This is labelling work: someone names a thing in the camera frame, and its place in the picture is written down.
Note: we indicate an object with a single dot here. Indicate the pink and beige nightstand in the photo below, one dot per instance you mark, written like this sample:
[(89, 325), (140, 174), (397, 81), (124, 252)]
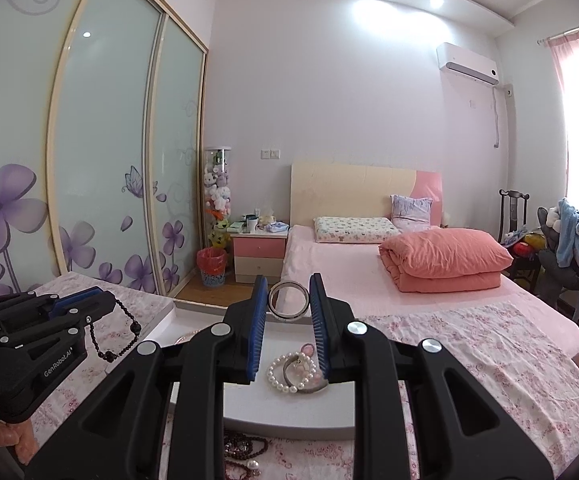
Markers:
[(259, 255)]

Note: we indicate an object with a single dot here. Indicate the colourful toy pile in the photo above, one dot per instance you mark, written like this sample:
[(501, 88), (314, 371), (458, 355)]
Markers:
[(524, 246)]

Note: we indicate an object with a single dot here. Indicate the dark wooden chair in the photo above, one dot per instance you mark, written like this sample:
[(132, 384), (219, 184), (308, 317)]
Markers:
[(514, 210)]

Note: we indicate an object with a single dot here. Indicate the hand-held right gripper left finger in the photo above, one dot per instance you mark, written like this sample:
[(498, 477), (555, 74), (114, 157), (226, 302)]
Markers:
[(257, 330)]

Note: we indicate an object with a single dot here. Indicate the white air conditioner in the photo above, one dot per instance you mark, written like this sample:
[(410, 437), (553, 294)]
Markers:
[(467, 62)]

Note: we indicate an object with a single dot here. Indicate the bed with pink sheet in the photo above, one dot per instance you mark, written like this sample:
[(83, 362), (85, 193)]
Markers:
[(339, 270)]

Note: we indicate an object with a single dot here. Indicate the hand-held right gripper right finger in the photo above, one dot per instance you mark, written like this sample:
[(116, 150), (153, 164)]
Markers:
[(319, 330)]

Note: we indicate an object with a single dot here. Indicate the person's left hand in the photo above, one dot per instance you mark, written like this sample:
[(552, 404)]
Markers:
[(11, 437)]

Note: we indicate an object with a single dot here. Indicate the clear plush toy display tube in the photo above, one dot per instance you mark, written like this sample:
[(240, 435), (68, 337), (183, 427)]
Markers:
[(218, 195)]

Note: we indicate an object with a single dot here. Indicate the red waste bin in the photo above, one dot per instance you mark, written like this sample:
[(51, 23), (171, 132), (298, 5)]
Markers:
[(213, 267)]

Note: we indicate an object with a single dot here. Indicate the white air conditioner pipe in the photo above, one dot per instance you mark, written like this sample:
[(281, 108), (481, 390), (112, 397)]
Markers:
[(495, 115)]

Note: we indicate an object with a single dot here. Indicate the black and white mug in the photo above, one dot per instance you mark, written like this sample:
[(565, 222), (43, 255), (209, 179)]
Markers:
[(252, 224)]

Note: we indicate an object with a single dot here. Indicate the grey office chair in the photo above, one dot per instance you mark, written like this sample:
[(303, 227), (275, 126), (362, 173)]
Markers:
[(549, 265)]

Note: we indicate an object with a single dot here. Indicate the folded salmon pink quilt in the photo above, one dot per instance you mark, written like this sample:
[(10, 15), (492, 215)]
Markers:
[(444, 255)]

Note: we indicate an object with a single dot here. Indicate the flower print sliding wardrobe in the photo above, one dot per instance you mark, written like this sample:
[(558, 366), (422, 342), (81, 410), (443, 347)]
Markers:
[(99, 135)]

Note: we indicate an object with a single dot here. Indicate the blue plush robe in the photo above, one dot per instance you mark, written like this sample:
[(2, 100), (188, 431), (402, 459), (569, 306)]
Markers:
[(577, 235)]

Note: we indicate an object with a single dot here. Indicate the floral print pillow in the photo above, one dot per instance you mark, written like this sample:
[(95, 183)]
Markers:
[(354, 229)]

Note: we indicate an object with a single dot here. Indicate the beige and pink headboard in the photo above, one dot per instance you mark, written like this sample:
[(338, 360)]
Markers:
[(349, 190)]

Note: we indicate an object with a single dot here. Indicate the white wall socket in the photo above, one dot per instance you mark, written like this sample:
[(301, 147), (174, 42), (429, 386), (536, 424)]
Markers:
[(270, 152)]

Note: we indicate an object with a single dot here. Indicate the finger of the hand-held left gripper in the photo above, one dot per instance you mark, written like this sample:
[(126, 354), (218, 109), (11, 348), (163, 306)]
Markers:
[(69, 302), (44, 341)]

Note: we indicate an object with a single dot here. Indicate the pink floral tablecloth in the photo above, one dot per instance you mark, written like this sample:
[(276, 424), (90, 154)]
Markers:
[(469, 350)]

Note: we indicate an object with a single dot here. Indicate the round ceiling light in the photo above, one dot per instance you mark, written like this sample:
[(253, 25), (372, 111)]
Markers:
[(437, 1)]

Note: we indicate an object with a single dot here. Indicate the grey cardboard tray box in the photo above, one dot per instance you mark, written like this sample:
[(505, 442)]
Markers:
[(249, 405)]

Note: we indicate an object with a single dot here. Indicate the white pearl earring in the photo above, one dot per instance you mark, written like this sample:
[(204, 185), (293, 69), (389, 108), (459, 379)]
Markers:
[(253, 465)]

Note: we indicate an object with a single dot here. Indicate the purple print pillow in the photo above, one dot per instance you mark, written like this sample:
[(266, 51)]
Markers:
[(412, 210)]

